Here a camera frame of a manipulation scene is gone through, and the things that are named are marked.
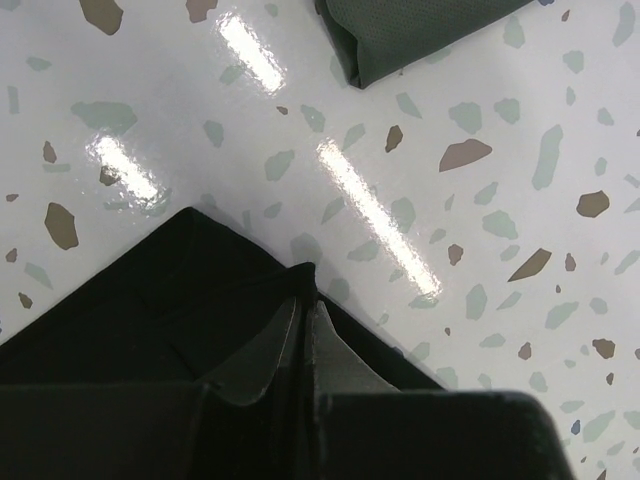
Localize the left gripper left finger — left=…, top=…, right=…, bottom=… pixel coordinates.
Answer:
left=1, top=298, right=302, bottom=479

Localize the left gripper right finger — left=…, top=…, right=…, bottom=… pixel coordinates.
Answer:
left=305, top=302, right=568, bottom=479

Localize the black t shirt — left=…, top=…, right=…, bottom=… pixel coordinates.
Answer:
left=1, top=207, right=437, bottom=390

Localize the folded grey t shirt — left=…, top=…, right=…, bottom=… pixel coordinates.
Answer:
left=314, top=0, right=528, bottom=89

